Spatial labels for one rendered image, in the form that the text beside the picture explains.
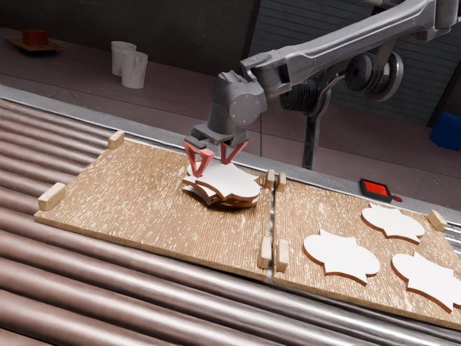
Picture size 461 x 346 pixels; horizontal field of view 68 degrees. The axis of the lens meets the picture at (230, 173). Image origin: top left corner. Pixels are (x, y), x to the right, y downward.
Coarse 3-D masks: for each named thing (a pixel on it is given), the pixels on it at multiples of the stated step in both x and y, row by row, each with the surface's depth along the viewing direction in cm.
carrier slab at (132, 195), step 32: (96, 160) 77; (128, 160) 80; (160, 160) 83; (96, 192) 67; (128, 192) 69; (160, 192) 72; (64, 224) 58; (96, 224) 59; (128, 224) 61; (160, 224) 63; (192, 224) 65; (224, 224) 67; (256, 224) 69; (192, 256) 58; (224, 256) 59; (256, 256) 61
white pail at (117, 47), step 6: (114, 42) 430; (120, 42) 437; (114, 48) 418; (120, 48) 416; (126, 48) 417; (132, 48) 422; (114, 54) 422; (120, 54) 420; (114, 60) 426; (120, 60) 424; (114, 66) 430; (120, 66) 427; (114, 72) 434; (120, 72) 432
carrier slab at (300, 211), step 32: (288, 192) 83; (320, 192) 86; (288, 224) 71; (320, 224) 74; (352, 224) 76; (288, 256) 63; (384, 256) 69; (448, 256) 74; (320, 288) 58; (352, 288) 59; (384, 288) 61; (448, 320) 57
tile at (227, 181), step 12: (216, 168) 74; (228, 168) 75; (204, 180) 69; (216, 180) 70; (228, 180) 71; (240, 180) 72; (252, 180) 73; (216, 192) 67; (228, 192) 67; (240, 192) 68; (252, 192) 69
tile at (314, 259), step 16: (320, 240) 67; (336, 240) 68; (352, 240) 69; (320, 256) 63; (336, 256) 64; (352, 256) 65; (368, 256) 66; (336, 272) 60; (352, 272) 61; (368, 272) 62
